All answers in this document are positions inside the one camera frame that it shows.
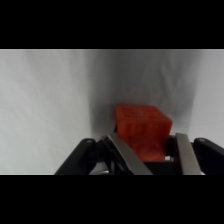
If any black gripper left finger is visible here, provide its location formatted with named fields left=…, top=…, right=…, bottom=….
left=54, top=132, right=153, bottom=176

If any red cube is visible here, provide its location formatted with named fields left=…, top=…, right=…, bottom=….
left=114, top=104, right=174, bottom=163

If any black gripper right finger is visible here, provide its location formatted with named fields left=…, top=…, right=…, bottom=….
left=175, top=132, right=224, bottom=176

